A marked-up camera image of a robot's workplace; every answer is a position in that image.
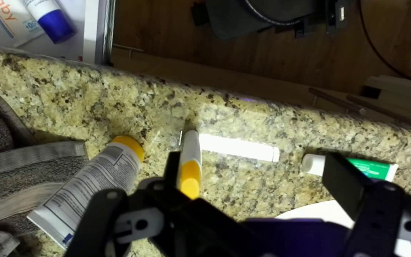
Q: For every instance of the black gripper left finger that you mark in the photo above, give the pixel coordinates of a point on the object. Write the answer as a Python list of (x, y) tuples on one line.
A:
[(173, 169)]

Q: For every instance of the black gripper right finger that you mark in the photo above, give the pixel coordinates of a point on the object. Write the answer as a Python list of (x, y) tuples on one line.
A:
[(346, 186)]

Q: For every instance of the small white bottle yellow cap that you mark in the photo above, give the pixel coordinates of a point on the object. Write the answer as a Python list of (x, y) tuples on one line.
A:
[(191, 166)]

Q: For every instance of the green toothpaste tube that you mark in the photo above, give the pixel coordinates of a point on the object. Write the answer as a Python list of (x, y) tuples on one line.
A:
[(377, 169)]

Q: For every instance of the white tube yellow cap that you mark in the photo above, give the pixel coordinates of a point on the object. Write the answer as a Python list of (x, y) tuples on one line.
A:
[(92, 186)]

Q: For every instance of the grey towel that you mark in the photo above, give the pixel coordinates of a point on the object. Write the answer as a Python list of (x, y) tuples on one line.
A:
[(11, 176)]

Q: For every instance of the black robot cart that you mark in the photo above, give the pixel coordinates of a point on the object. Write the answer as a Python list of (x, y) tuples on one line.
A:
[(243, 16)]

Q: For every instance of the white tube blue cap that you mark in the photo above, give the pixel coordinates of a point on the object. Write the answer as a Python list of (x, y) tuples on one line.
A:
[(56, 22)]

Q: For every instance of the white tube orange print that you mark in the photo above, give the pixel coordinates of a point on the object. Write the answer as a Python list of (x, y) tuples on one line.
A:
[(11, 19)]

